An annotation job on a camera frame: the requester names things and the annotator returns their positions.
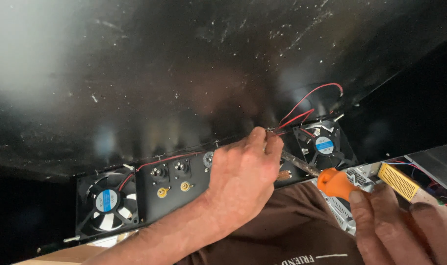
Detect person's left hand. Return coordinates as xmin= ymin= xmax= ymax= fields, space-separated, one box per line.
xmin=205 ymin=127 xmax=284 ymax=237

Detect person's right hand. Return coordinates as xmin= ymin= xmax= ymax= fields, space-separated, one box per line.
xmin=348 ymin=183 xmax=447 ymax=265

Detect orange handled screwdriver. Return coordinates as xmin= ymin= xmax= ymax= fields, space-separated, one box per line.
xmin=280 ymin=150 xmax=361 ymax=202

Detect looped red fan wires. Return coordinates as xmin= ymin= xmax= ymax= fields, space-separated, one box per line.
xmin=276 ymin=83 xmax=344 ymax=139

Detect yellow perforated metal grille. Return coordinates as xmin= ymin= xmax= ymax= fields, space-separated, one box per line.
xmin=377 ymin=163 xmax=421 ymax=201

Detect silver perforated metal case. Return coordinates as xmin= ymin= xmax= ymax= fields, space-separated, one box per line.
xmin=312 ymin=162 xmax=383 ymax=236

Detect silver round panel socket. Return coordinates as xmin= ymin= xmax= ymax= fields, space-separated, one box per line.
xmin=203 ymin=151 xmax=214 ymax=173

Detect black cooling fan blue label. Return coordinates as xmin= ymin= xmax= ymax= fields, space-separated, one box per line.
xmin=293 ymin=119 xmax=358 ymax=171
xmin=75 ymin=167 xmax=140 ymax=240

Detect grey metal panel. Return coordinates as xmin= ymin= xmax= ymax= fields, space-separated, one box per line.
xmin=405 ymin=142 xmax=447 ymax=199

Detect black round panel connector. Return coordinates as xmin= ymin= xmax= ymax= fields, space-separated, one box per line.
xmin=150 ymin=163 xmax=170 ymax=184
xmin=173 ymin=158 xmax=192 ymax=180

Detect person's brown shirt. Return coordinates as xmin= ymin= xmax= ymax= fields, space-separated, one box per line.
xmin=175 ymin=180 xmax=368 ymax=265

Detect black metal chassis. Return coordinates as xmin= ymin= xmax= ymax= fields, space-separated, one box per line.
xmin=0 ymin=0 xmax=447 ymax=258

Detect long red fan wire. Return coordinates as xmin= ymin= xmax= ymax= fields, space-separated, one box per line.
xmin=118 ymin=151 xmax=206 ymax=192

